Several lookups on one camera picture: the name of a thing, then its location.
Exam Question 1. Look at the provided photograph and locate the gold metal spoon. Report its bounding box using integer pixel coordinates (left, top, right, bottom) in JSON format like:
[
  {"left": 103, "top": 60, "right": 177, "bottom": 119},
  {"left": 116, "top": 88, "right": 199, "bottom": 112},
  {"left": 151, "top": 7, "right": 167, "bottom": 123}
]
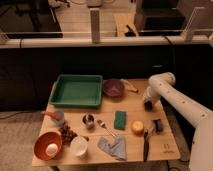
[{"left": 97, "top": 120, "right": 116, "bottom": 137}]

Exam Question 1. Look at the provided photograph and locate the green plastic tray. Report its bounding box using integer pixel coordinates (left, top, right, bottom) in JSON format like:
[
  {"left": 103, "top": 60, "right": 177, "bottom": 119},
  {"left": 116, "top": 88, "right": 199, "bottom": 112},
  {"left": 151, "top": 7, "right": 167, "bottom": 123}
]
[{"left": 49, "top": 74, "right": 103, "bottom": 108}]

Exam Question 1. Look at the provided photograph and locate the bunch of dark grapes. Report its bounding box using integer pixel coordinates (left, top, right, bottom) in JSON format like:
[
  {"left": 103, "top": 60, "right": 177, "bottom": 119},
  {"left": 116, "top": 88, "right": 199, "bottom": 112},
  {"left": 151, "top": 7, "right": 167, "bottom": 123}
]
[{"left": 59, "top": 122, "right": 90, "bottom": 146}]

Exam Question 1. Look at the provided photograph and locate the orange fruit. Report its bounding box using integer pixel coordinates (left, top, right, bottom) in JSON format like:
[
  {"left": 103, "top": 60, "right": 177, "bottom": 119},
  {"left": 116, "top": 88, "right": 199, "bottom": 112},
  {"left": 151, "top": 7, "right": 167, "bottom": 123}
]
[{"left": 131, "top": 121, "right": 144, "bottom": 135}]

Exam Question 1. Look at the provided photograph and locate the green sponge eraser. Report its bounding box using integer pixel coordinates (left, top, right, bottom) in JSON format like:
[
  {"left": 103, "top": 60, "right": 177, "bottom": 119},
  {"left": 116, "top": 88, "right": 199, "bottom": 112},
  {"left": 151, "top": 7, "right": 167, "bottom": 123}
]
[{"left": 114, "top": 111, "right": 126, "bottom": 130}]

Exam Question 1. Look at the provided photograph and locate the small metal cup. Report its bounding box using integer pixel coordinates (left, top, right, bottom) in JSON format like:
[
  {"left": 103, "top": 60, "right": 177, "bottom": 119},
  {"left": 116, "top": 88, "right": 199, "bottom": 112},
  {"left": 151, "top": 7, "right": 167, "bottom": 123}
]
[{"left": 82, "top": 114, "right": 94, "bottom": 129}]

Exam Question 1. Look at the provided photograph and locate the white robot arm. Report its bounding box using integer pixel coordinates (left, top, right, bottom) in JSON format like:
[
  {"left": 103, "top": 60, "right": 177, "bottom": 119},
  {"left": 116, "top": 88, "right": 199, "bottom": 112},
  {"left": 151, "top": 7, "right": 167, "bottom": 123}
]
[{"left": 143, "top": 72, "right": 213, "bottom": 171}]

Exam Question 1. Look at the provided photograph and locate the white cup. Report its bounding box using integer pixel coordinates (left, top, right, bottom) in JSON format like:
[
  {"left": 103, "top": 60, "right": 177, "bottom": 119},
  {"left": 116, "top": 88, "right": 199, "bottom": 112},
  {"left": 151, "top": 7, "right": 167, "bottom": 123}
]
[{"left": 70, "top": 136, "right": 88, "bottom": 159}]

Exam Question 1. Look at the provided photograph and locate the blue cloth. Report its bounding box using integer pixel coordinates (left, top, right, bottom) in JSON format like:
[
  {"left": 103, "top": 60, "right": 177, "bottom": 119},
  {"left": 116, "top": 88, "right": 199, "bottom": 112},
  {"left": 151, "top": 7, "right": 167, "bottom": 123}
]
[{"left": 97, "top": 135, "right": 126, "bottom": 161}]

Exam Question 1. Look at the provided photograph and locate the white angled bracket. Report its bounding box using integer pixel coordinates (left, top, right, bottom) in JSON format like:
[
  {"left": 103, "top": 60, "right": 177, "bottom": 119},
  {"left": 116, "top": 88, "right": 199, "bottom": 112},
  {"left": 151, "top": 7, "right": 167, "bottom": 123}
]
[{"left": 181, "top": 7, "right": 206, "bottom": 42}]

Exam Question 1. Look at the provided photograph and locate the purple bowl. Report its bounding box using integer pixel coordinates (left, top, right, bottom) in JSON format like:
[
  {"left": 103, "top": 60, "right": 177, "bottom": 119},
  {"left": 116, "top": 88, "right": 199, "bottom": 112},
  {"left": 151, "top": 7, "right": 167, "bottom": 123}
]
[{"left": 103, "top": 79, "right": 124, "bottom": 97}]

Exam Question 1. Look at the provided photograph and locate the orange bowl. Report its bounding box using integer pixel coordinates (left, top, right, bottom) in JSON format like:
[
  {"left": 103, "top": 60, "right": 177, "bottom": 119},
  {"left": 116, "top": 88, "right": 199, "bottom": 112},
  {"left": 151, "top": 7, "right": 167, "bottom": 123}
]
[{"left": 34, "top": 132, "right": 62, "bottom": 161}]

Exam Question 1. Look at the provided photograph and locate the black handled knife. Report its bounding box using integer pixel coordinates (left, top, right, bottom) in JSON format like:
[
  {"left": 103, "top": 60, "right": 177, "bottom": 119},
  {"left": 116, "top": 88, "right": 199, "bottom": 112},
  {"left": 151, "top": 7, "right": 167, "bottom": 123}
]
[{"left": 143, "top": 131, "right": 149, "bottom": 162}]

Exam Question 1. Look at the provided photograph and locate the white egg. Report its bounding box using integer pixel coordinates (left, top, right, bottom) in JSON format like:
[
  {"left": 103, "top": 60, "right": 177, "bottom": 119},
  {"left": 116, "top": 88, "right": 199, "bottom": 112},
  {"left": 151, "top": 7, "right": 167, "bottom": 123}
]
[{"left": 46, "top": 144, "right": 58, "bottom": 156}]

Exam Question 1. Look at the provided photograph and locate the beige object behind bowl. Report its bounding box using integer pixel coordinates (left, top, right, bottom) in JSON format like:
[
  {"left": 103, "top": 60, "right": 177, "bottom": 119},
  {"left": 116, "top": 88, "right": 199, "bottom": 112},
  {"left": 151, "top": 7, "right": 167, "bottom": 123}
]
[{"left": 121, "top": 79, "right": 139, "bottom": 93}]

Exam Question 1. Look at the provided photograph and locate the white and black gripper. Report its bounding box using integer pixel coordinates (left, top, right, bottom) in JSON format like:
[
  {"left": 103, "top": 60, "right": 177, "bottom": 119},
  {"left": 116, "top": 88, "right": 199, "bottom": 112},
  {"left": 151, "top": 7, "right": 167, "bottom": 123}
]
[{"left": 142, "top": 87, "right": 160, "bottom": 110}]

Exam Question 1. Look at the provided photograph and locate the black cable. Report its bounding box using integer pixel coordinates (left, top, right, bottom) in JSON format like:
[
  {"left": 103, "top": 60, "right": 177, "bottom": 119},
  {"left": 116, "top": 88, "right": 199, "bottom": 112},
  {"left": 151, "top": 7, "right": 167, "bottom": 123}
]
[{"left": 161, "top": 34, "right": 176, "bottom": 68}]

